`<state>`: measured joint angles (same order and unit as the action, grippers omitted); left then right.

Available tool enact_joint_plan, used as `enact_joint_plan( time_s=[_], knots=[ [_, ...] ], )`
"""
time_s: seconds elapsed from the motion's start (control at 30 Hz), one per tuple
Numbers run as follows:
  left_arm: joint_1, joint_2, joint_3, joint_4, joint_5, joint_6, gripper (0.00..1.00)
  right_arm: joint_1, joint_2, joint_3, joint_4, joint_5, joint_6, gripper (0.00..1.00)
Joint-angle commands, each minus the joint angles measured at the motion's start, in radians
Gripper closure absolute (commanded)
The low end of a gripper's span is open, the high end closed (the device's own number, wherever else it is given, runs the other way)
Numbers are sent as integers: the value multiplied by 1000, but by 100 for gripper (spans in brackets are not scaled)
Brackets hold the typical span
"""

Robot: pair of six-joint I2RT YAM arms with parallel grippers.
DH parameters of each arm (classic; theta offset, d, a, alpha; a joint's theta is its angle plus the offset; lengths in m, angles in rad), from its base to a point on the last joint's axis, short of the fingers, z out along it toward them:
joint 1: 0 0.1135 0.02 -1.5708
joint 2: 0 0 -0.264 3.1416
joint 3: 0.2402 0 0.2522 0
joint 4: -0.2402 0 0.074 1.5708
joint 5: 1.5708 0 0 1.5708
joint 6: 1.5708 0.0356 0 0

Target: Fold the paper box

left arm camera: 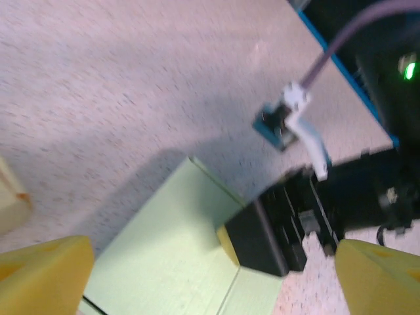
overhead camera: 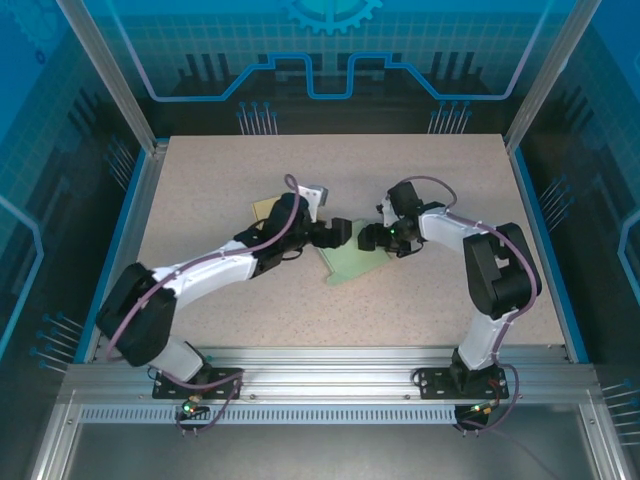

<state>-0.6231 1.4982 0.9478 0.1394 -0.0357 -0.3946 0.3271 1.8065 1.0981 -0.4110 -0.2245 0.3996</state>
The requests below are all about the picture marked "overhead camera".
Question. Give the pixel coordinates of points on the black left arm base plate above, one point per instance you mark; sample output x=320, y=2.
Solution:
x=170, y=387

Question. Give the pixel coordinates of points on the green paper box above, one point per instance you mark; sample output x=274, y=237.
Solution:
x=350, y=265

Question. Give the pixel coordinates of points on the blue side panel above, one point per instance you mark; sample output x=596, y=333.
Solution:
x=531, y=200
x=132, y=200

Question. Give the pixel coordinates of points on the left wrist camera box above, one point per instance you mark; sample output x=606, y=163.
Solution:
x=315, y=200

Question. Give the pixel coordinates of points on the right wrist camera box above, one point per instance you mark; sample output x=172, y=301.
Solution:
x=385, y=210

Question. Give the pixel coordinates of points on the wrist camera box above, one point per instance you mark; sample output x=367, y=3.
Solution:
x=315, y=200
x=385, y=210

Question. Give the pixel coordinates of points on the aluminium frame rail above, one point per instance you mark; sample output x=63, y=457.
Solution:
x=325, y=375

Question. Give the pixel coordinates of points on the aluminium corner post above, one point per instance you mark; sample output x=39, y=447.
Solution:
x=545, y=85
x=115, y=85

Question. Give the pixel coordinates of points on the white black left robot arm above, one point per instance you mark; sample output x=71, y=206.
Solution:
x=200, y=275

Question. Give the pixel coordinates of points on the small adapter board with LED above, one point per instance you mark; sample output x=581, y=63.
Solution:
x=192, y=407
x=480, y=409

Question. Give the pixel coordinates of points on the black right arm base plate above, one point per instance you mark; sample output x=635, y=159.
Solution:
x=435, y=382

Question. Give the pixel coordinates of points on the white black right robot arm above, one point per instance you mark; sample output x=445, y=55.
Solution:
x=480, y=260

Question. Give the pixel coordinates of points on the yellow paper box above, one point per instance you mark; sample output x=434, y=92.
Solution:
x=265, y=207

